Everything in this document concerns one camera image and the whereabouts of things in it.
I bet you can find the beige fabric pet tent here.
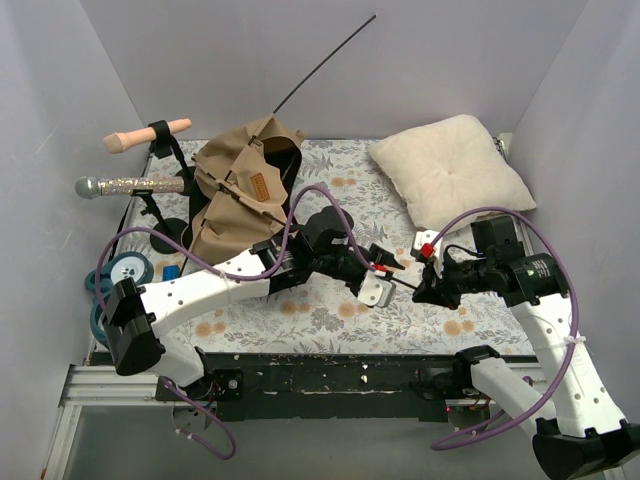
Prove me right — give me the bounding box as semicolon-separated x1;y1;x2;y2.
189;115;304;265

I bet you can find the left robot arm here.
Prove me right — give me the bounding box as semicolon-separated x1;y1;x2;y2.
103;206;401;400

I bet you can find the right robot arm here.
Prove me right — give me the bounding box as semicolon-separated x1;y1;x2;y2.
412;216;639;479

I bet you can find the floral patterned table mat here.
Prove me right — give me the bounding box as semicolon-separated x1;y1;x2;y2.
119;138;554;357

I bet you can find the cream plush pillow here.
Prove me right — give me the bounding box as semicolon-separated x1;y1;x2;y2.
369;114;536;231

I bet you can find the black round stand base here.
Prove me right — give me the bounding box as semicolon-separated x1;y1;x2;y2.
135;190;187;255

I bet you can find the rear black microphone stand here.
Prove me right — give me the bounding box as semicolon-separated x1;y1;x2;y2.
148;120;195;197

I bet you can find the peach toy microphone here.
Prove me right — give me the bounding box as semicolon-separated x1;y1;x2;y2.
103;118;192;154

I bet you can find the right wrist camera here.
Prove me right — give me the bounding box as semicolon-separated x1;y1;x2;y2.
411;230;443;274

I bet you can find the black table front frame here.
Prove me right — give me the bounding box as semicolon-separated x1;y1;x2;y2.
134;352;571;421

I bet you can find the aluminium rail frame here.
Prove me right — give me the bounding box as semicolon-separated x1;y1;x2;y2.
42;360;543;479

